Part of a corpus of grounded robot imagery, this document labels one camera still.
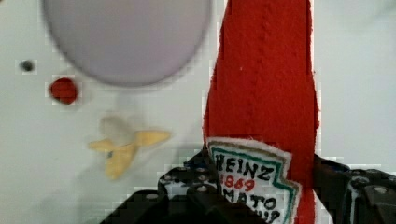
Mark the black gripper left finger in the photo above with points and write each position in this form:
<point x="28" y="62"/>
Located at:
<point x="196" y="175"/>

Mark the plush strawberry toy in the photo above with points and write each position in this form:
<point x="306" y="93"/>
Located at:
<point x="64" y="90"/>

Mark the lavender round plate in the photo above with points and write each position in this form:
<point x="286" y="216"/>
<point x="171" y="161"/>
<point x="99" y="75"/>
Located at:
<point x="128" y="42"/>

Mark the plush peeled banana toy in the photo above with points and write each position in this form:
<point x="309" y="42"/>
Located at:
<point x="121" y="142"/>

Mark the red plush ketchup bottle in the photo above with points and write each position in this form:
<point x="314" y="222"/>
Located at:
<point x="261" y="116"/>

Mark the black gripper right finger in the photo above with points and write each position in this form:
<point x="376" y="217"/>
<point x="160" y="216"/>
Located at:
<point x="355" y="196"/>

